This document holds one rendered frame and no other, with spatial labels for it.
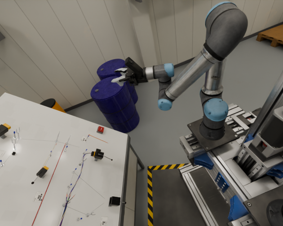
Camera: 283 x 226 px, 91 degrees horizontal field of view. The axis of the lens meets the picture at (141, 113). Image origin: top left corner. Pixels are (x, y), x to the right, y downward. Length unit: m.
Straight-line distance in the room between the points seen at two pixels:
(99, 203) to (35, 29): 2.76
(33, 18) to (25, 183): 2.52
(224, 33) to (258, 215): 0.75
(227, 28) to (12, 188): 1.26
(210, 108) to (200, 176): 1.18
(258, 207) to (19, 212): 1.17
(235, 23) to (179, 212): 1.84
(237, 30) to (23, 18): 2.94
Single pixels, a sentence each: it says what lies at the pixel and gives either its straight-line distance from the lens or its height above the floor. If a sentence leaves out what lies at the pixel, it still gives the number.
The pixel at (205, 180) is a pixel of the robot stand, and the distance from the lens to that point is 1.87.
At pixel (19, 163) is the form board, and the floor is 1.37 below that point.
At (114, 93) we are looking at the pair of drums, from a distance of 2.00.
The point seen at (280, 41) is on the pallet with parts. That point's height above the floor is 0.14.
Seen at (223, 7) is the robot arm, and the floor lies 1.81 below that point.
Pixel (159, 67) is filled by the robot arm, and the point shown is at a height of 1.59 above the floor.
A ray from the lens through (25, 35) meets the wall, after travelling 3.20.
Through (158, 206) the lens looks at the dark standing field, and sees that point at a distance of 2.03.
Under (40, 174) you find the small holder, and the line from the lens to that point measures 1.07.
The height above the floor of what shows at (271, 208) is 1.19.
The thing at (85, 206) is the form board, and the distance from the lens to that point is 1.14.
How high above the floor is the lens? 1.99
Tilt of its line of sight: 46 degrees down
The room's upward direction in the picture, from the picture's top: 21 degrees counter-clockwise
